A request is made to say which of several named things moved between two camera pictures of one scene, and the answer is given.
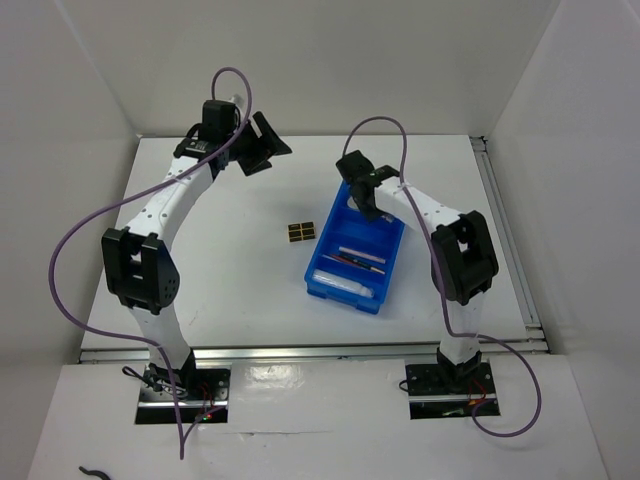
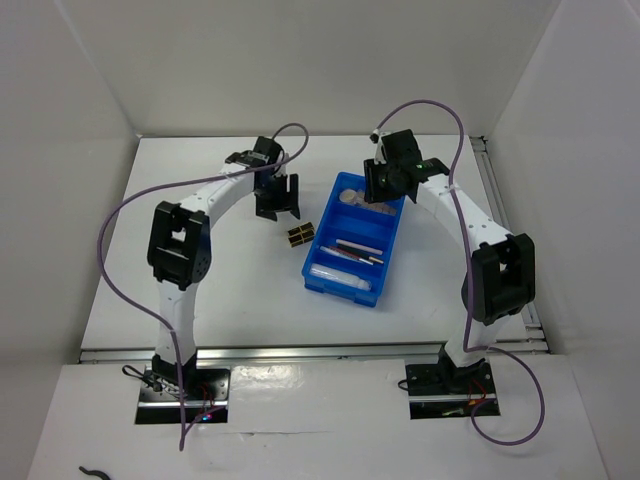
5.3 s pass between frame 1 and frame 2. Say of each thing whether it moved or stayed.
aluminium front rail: stayed
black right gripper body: moved
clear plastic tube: moved
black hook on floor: stayed
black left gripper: moved
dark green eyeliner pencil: moved
